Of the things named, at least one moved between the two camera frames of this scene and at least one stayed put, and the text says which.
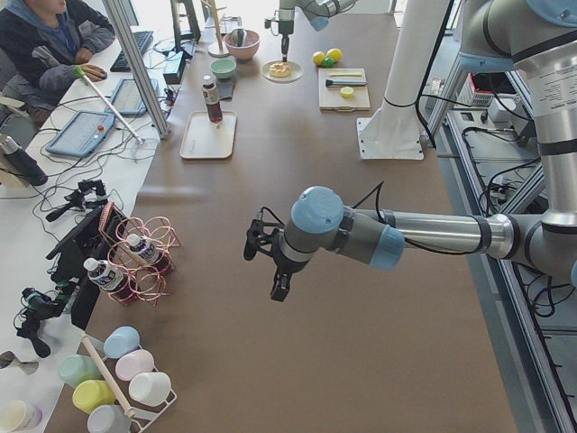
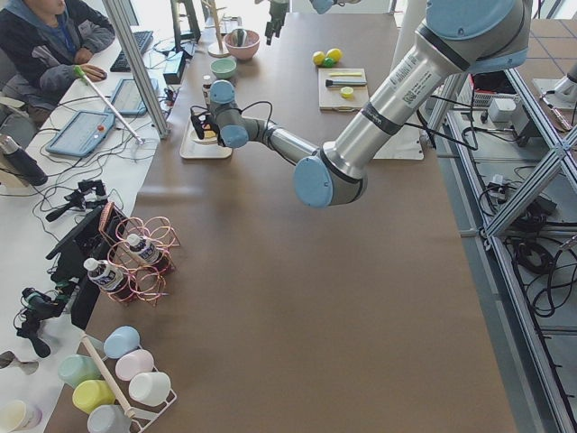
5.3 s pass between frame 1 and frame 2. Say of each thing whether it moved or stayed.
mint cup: stayed
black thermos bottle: stayed
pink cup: stayed
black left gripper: moved
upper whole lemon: stayed
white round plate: moved
